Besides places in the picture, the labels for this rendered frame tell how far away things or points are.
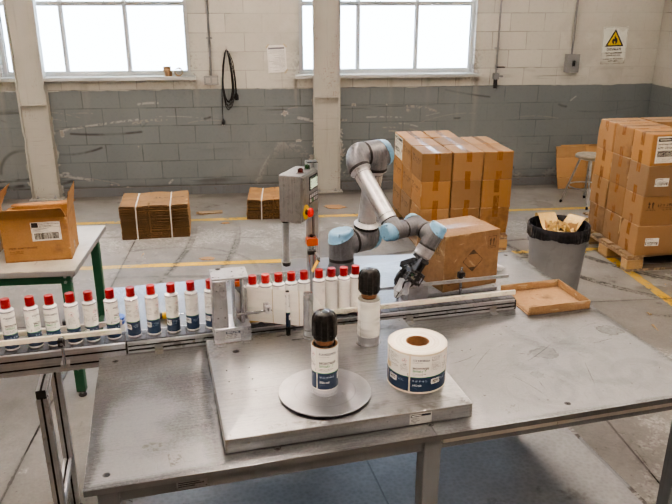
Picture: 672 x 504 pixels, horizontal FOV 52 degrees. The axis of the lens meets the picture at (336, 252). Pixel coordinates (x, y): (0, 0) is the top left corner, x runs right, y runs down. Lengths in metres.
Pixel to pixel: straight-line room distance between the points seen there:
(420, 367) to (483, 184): 4.05
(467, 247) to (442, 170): 2.92
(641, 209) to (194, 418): 4.51
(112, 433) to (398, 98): 6.43
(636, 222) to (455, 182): 1.51
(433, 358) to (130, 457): 0.99
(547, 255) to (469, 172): 1.39
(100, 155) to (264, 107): 1.93
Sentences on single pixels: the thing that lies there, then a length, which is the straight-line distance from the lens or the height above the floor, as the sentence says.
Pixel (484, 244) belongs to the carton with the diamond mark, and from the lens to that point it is 3.26.
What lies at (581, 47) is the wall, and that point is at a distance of 8.82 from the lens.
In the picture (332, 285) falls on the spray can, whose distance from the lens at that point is 2.82.
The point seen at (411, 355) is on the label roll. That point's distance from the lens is 2.29.
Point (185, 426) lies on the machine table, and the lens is 2.33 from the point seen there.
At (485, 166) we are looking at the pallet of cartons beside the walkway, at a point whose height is 0.77.
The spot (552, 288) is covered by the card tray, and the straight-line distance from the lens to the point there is 3.42.
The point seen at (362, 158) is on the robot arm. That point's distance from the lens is 2.98.
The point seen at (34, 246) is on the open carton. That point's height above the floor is 0.86.
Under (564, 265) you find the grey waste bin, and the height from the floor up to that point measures 0.37.
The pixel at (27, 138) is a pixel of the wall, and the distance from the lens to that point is 8.46.
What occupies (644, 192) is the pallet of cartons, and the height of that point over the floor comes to 0.68.
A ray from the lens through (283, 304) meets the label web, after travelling 2.69.
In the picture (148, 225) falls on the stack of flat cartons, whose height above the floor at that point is 0.13.
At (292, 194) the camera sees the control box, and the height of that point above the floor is 1.40.
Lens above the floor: 2.10
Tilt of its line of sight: 20 degrees down
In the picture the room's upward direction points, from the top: straight up
